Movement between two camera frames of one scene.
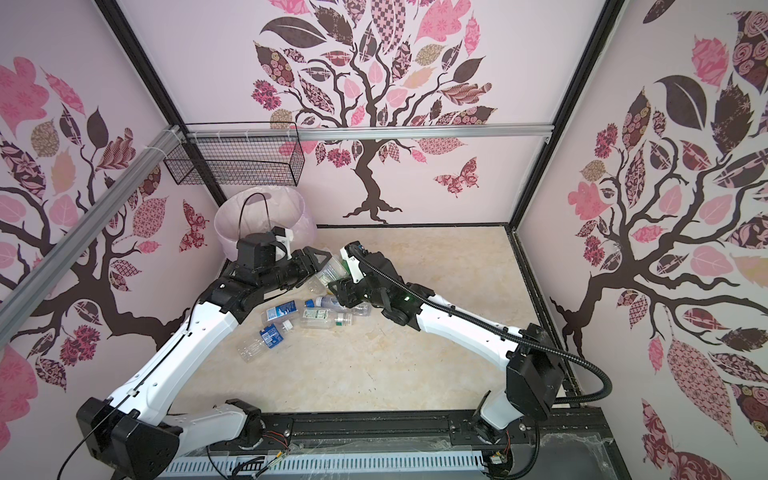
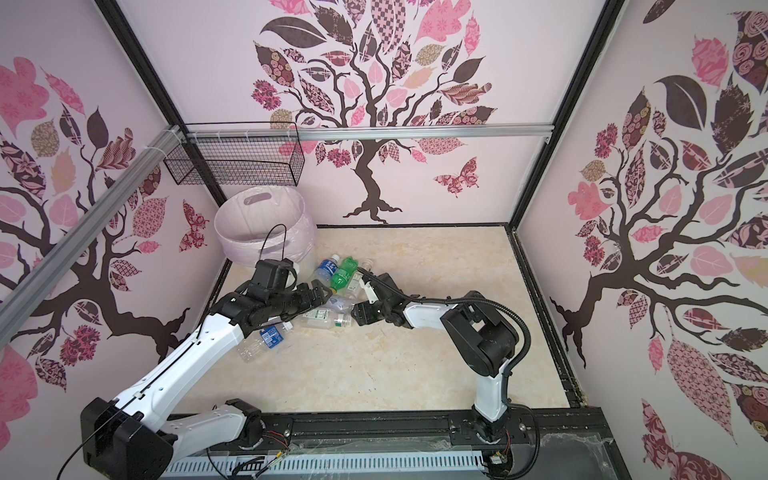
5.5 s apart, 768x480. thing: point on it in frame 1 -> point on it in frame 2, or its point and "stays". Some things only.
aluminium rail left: [25, 295] stays
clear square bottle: [324, 318] stays
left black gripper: [311, 266] -> [309, 303]
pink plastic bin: [261, 209] stays
